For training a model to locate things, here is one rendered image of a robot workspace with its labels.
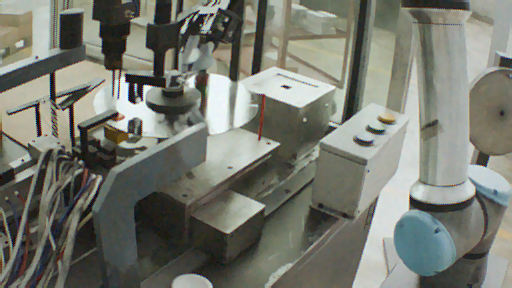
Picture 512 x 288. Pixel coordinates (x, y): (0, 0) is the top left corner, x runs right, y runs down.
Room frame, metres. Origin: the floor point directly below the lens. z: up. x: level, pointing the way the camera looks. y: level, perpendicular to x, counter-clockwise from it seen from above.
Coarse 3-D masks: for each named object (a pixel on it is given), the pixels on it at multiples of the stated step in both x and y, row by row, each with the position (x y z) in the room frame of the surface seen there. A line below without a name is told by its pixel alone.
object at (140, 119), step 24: (96, 96) 0.94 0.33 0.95; (120, 96) 0.95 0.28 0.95; (144, 96) 0.96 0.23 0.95; (216, 96) 0.99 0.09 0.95; (240, 96) 1.00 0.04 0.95; (144, 120) 0.85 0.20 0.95; (168, 120) 0.86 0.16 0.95; (192, 120) 0.87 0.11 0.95; (216, 120) 0.88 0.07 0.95; (240, 120) 0.89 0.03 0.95
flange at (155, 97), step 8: (152, 88) 0.98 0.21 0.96; (160, 88) 0.98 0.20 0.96; (184, 88) 0.96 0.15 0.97; (192, 88) 0.99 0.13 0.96; (152, 96) 0.94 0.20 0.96; (160, 96) 0.94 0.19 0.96; (168, 96) 0.93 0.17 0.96; (176, 96) 0.94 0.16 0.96; (184, 96) 0.95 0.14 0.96; (192, 96) 0.95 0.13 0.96; (200, 96) 0.96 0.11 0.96; (152, 104) 0.91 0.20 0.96; (160, 104) 0.91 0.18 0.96; (168, 104) 0.91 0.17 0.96; (176, 104) 0.91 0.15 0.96; (184, 104) 0.91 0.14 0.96; (192, 104) 0.92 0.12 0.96
